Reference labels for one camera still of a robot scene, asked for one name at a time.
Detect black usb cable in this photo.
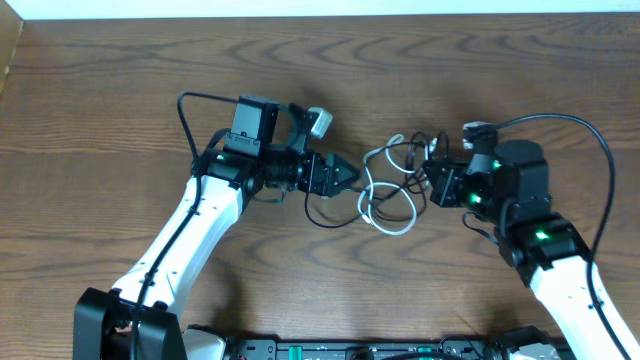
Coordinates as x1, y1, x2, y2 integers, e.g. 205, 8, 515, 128
303, 130, 451, 230

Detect white usb cable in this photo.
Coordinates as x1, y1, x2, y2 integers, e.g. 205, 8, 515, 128
356, 133, 439, 237

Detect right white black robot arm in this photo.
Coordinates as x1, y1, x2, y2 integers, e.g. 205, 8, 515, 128
422, 140, 639, 359

